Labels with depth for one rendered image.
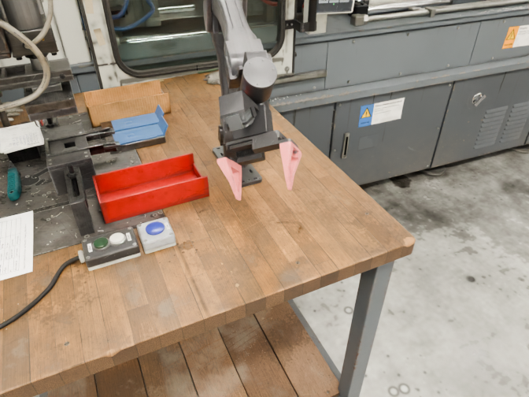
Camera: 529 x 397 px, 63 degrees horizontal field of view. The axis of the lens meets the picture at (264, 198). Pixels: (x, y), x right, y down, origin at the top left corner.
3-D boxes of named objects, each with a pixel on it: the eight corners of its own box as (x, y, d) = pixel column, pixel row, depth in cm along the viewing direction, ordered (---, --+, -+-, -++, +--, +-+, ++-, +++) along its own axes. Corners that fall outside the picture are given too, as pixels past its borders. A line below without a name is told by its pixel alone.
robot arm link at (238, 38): (273, 58, 78) (242, -31, 95) (224, 62, 77) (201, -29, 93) (268, 108, 89) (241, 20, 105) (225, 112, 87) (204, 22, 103)
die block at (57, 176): (99, 185, 110) (92, 161, 105) (57, 195, 106) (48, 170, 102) (89, 149, 124) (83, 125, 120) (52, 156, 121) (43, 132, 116)
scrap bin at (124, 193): (209, 196, 106) (208, 176, 103) (105, 224, 98) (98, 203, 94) (194, 171, 115) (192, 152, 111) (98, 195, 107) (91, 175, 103)
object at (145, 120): (165, 121, 133) (164, 113, 131) (114, 131, 128) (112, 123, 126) (160, 112, 138) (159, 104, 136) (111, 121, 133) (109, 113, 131)
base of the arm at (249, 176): (236, 161, 104) (263, 155, 106) (209, 126, 118) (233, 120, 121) (238, 188, 109) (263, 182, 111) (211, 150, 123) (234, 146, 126)
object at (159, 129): (169, 134, 127) (168, 124, 125) (116, 145, 122) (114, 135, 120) (163, 124, 132) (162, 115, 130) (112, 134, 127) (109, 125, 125)
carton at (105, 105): (172, 115, 143) (168, 92, 138) (93, 130, 135) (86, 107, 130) (161, 100, 152) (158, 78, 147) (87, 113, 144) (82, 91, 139)
